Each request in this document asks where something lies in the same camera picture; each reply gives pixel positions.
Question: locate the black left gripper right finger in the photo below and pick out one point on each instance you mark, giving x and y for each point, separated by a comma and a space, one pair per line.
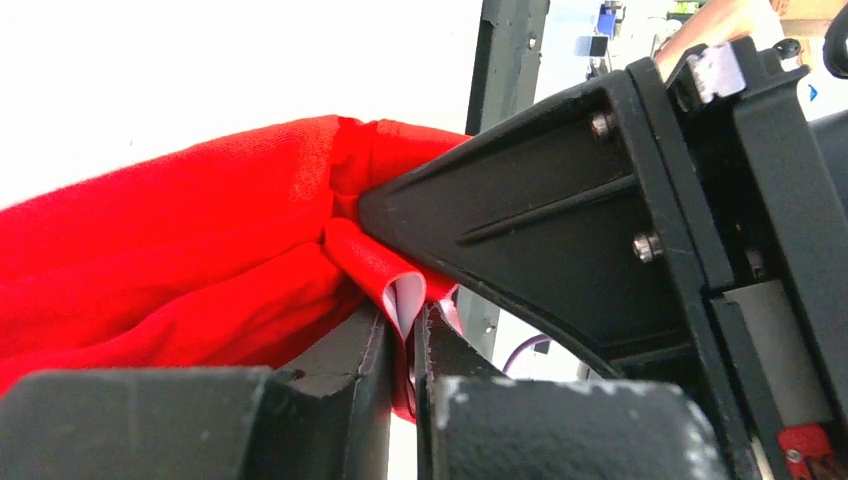
473, 422

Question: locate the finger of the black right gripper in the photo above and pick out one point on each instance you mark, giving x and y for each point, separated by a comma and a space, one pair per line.
539, 215

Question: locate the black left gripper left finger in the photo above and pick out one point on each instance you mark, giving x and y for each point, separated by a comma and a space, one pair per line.
323, 415

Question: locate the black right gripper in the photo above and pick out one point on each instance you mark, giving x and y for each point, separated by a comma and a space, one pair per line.
762, 193

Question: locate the red underwear white trim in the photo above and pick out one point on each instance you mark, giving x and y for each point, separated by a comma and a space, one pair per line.
241, 251

